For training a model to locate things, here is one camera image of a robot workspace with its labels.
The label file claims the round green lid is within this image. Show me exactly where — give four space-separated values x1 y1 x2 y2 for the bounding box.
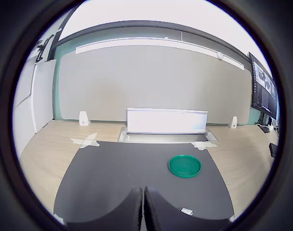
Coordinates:
168 154 202 179

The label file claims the dark grey mat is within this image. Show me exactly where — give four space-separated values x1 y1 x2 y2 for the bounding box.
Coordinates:
53 141 235 223

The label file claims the black keyboard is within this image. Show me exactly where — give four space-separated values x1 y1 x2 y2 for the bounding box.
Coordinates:
256 122 272 134

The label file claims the grey partition panel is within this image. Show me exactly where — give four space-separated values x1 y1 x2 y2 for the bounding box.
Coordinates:
58 44 254 122

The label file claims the white partition panel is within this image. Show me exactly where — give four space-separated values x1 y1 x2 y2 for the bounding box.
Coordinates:
32 59 58 134

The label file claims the black computer screen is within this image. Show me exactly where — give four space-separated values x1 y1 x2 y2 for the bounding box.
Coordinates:
248 51 279 118

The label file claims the silver cable duct tray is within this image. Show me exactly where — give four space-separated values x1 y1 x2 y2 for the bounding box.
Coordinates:
117 127 219 144

